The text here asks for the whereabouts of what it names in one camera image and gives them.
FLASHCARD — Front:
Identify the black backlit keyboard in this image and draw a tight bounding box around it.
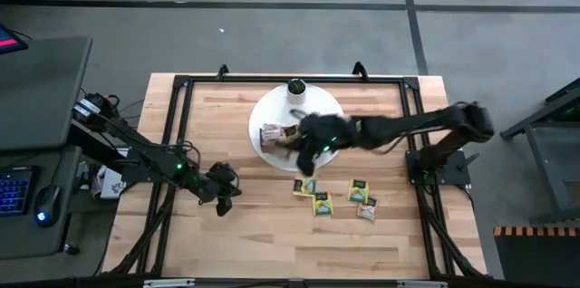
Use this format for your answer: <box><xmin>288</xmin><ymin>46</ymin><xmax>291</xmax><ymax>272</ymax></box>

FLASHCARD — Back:
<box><xmin>0</xmin><ymin>165</ymin><xmax>36</xmax><ymax>217</ymax></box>

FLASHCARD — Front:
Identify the dark keyboard tray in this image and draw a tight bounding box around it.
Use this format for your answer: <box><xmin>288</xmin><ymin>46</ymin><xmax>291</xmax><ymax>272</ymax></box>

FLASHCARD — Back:
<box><xmin>0</xmin><ymin>145</ymin><xmax>83</xmax><ymax>261</ymax></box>

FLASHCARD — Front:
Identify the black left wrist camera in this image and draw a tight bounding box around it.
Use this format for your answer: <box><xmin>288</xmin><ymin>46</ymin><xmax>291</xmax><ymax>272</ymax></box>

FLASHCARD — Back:
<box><xmin>209</xmin><ymin>161</ymin><xmax>240</xmax><ymax>185</ymax></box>

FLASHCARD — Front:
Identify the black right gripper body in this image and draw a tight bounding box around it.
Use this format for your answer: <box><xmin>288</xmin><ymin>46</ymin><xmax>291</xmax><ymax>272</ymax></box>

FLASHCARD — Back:
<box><xmin>301</xmin><ymin>113</ymin><xmax>359</xmax><ymax>153</ymax></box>

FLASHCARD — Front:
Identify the dark grey desk platform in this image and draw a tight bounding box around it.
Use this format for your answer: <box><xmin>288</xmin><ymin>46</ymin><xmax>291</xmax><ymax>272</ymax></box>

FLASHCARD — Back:
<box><xmin>0</xmin><ymin>36</ymin><xmax>93</xmax><ymax>151</ymax></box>

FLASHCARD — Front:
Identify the laptop screen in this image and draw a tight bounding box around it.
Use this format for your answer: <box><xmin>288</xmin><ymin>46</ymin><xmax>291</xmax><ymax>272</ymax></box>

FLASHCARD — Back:
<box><xmin>0</xmin><ymin>24</ymin><xmax>29</xmax><ymax>56</ymax></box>

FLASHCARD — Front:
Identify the black aluminium table frame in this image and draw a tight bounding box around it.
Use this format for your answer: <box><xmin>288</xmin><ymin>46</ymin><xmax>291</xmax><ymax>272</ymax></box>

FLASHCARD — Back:
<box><xmin>103</xmin><ymin>73</ymin><xmax>488</xmax><ymax>283</ymax></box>

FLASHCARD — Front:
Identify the dark metal stand frame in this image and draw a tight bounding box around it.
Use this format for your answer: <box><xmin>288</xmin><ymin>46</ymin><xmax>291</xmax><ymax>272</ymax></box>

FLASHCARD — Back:
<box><xmin>499</xmin><ymin>77</ymin><xmax>580</xmax><ymax>226</ymax></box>

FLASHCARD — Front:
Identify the brown cardboard box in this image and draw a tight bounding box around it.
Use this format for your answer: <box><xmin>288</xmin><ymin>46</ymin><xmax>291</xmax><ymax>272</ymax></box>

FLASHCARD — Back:
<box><xmin>257</xmin><ymin>123</ymin><xmax>314</xmax><ymax>160</ymax></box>

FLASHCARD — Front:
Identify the silver metal bracket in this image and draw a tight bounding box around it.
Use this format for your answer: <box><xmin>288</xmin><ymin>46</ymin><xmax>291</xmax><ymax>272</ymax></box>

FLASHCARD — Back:
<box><xmin>396</xmin><ymin>280</ymin><xmax>450</xmax><ymax>288</ymax></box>
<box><xmin>142</xmin><ymin>278</ymin><xmax>196</xmax><ymax>288</ymax></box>

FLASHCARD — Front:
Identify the black computer mouse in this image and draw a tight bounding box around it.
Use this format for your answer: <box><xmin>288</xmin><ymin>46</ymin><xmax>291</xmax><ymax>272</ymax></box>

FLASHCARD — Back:
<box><xmin>34</xmin><ymin>184</ymin><xmax>63</xmax><ymax>229</ymax></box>

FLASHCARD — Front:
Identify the white printed carton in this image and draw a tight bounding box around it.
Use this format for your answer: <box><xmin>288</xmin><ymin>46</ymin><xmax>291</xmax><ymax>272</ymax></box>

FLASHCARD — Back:
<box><xmin>89</xmin><ymin>163</ymin><xmax>129</xmax><ymax>201</ymax></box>

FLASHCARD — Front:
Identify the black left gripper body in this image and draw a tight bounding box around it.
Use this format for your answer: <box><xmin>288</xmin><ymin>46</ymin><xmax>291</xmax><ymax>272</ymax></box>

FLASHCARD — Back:
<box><xmin>197</xmin><ymin>178</ymin><xmax>241</xmax><ymax>203</ymax></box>

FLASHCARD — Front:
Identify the peach foil tea packet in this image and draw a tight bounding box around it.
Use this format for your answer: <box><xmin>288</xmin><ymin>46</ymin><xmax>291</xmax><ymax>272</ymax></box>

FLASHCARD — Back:
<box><xmin>355</xmin><ymin>196</ymin><xmax>380</xmax><ymax>223</ymax></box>

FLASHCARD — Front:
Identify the black box with striped edge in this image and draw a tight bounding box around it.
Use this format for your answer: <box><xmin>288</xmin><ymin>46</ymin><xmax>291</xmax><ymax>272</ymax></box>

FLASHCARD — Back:
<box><xmin>492</xmin><ymin>226</ymin><xmax>580</xmax><ymax>288</ymax></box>

